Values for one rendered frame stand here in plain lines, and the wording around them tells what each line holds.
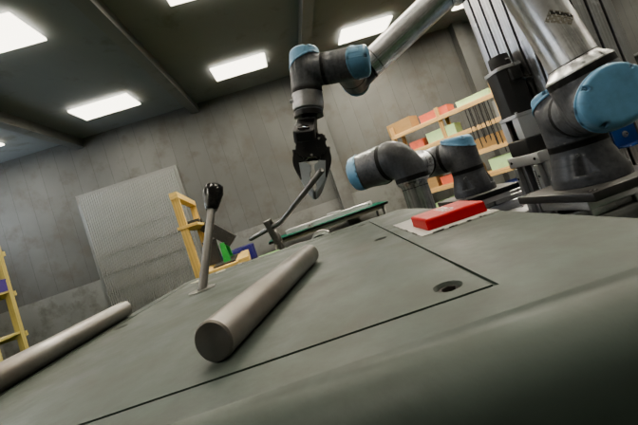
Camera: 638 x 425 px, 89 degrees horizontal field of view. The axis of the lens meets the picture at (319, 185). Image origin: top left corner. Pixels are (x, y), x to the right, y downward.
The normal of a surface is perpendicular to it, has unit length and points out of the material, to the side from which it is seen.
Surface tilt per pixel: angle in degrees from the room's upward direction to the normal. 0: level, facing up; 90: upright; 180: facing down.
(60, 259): 90
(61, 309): 90
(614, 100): 97
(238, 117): 90
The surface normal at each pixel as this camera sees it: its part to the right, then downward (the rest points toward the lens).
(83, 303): 0.07, -0.07
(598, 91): -0.21, 0.15
